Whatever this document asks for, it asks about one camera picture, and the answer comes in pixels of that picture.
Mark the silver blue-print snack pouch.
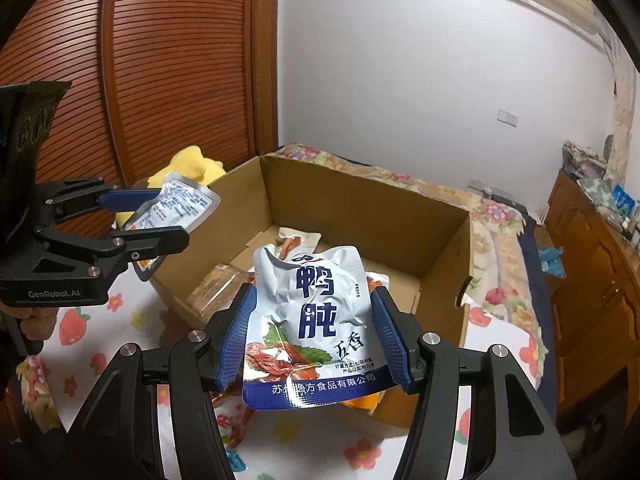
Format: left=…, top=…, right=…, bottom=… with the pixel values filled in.
left=121, top=171, right=222, bottom=281

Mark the brown cracker bar pack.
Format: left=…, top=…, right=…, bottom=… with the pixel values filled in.
left=186, top=263, right=255, bottom=322

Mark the orange chicken feet snack pack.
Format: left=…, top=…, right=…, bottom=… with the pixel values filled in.
left=344, top=271, right=396, bottom=416

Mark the white chicken feet snack pack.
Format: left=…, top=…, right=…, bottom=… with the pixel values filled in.
left=277, top=226, right=321, bottom=260

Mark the white duck gizzard pouch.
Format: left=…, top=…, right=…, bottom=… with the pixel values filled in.
left=242, top=245, right=394, bottom=411

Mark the person's left hand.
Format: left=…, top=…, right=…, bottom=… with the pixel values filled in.
left=0, top=304, right=58, bottom=341

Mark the white floral strawberry bedsheet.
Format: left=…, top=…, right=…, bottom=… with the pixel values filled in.
left=19, top=253, right=547, bottom=480

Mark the yellow Pikachu plush toy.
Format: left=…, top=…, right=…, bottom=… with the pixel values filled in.
left=116, top=145, right=226, bottom=230

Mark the red white snack packet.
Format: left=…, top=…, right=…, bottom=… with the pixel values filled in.
left=212, top=393, right=254, bottom=451

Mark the brown louvered wardrobe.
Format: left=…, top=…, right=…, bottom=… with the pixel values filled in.
left=0, top=0, right=280, bottom=241

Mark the brown cardboard box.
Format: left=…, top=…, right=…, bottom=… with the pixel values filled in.
left=152, top=155, right=472, bottom=427

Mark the wooden sideboard cabinet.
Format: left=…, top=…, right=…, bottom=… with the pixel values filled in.
left=544, top=172, right=639, bottom=415

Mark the blue box on cabinet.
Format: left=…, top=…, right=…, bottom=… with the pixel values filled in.
left=612, top=184, right=636, bottom=219

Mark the folded clothes pile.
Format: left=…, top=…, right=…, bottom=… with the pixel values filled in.
left=562, top=141, right=606, bottom=180

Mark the beige curtain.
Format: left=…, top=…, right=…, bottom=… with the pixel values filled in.
left=605, top=32, right=638, bottom=186

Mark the white wall switch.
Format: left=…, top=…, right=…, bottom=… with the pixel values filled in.
left=497, top=110, right=518, bottom=127

